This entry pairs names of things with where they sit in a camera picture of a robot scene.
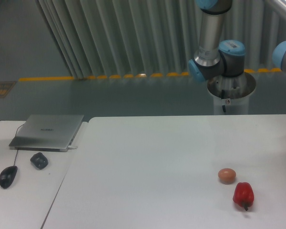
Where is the brown egg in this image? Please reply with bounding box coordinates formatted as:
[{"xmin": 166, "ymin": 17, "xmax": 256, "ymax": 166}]
[{"xmin": 218, "ymin": 168, "xmax": 236, "ymax": 184}]

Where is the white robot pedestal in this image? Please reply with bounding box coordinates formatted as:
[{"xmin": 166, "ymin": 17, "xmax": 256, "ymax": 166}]
[{"xmin": 207, "ymin": 72, "xmax": 256, "ymax": 115}]

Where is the red bell pepper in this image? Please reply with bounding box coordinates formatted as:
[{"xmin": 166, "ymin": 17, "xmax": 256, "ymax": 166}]
[{"xmin": 233, "ymin": 182, "xmax": 255, "ymax": 211}]

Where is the white usb dongle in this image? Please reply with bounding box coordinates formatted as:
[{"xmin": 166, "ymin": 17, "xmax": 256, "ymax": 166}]
[{"xmin": 68, "ymin": 146, "xmax": 78, "ymax": 150}]

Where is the silver closed laptop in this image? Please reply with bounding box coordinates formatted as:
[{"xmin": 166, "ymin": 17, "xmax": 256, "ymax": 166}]
[{"xmin": 9, "ymin": 114, "xmax": 84, "ymax": 152}]

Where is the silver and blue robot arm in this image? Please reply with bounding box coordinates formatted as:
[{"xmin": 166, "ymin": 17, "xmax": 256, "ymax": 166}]
[{"xmin": 188, "ymin": 0, "xmax": 286, "ymax": 82}]

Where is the black pedestal cable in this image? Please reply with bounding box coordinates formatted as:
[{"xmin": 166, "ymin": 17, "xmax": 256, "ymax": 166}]
[{"xmin": 220, "ymin": 89, "xmax": 227, "ymax": 115}]

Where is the grey pleated curtain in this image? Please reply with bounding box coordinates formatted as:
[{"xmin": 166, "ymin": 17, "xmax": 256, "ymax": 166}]
[{"xmin": 37, "ymin": 0, "xmax": 286, "ymax": 79}]

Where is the black mouse cable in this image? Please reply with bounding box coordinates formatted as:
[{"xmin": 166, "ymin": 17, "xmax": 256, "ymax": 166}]
[{"xmin": 13, "ymin": 123, "xmax": 26, "ymax": 167}]

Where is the black computer mouse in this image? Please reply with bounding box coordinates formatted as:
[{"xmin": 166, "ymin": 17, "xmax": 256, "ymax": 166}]
[{"xmin": 0, "ymin": 166, "xmax": 18, "ymax": 189}]

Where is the small black gadget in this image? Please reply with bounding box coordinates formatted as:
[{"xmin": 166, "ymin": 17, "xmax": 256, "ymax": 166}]
[{"xmin": 30, "ymin": 152, "xmax": 49, "ymax": 170}]

